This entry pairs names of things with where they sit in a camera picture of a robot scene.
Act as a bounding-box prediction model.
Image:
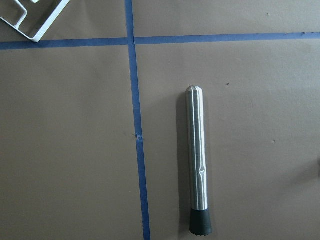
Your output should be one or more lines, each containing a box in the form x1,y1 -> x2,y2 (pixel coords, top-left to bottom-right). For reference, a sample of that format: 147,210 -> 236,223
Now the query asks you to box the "steel muddler black tip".
185,85 -> 212,236

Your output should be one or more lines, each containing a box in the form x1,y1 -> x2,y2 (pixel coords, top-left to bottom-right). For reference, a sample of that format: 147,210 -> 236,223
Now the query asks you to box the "white wire cup rack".
0,0 -> 70,43

